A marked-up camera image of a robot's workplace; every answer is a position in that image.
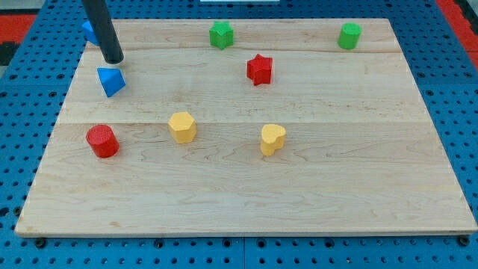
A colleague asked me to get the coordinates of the yellow heart block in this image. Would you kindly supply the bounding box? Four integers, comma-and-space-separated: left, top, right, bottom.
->
260, 124, 287, 156

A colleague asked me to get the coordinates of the light wooden board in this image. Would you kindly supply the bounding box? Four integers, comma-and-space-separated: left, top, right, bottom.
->
16, 19, 477, 238

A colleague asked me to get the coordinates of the yellow hexagon block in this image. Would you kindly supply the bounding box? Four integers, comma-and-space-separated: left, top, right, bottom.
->
168, 111, 197, 143

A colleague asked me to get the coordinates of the red star block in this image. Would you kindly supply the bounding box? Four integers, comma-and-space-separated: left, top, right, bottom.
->
246, 54, 273, 86

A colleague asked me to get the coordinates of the green star block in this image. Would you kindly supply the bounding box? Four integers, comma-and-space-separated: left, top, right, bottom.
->
209, 21, 234, 50

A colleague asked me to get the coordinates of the red cylinder block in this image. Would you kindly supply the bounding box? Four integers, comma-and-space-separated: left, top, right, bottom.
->
86, 125, 120, 158

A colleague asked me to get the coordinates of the blue triangular block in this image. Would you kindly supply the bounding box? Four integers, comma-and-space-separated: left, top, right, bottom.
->
97, 67, 125, 98

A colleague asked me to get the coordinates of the green cylinder block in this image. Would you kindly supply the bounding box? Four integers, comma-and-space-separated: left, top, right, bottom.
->
338, 22, 361, 50

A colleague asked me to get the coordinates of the blue block behind stick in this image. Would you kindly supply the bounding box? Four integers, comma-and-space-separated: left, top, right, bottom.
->
81, 21, 99, 46

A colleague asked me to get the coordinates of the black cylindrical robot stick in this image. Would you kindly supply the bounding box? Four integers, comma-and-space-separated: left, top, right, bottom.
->
81, 0, 124, 64

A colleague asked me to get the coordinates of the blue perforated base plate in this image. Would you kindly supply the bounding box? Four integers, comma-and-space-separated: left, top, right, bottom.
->
1, 0, 477, 268

